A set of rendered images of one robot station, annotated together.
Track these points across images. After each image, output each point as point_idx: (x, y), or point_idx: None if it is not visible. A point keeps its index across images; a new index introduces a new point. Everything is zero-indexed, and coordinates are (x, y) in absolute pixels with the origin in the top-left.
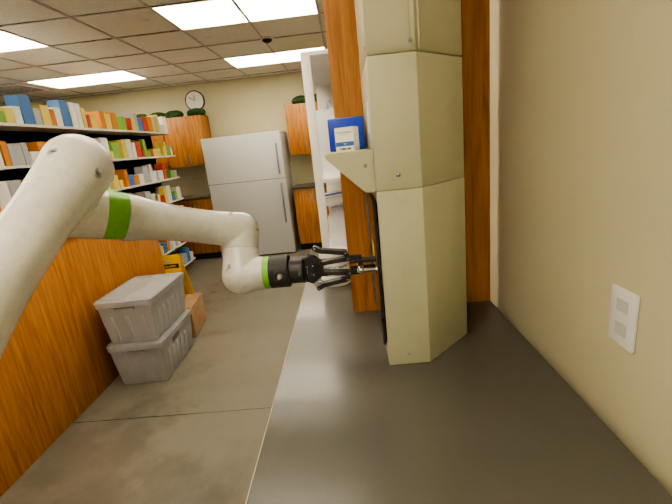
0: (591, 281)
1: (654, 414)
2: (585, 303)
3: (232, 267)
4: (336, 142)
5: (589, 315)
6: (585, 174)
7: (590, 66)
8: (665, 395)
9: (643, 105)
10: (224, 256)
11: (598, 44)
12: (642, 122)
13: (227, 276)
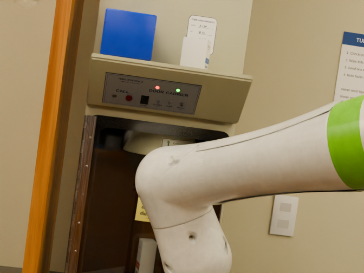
0: (247, 199)
1: (307, 267)
2: (239, 218)
3: (226, 240)
4: (206, 57)
5: (244, 226)
6: (242, 118)
7: (252, 43)
8: (316, 251)
9: (301, 82)
10: (210, 226)
11: (261, 32)
12: (300, 91)
13: (230, 257)
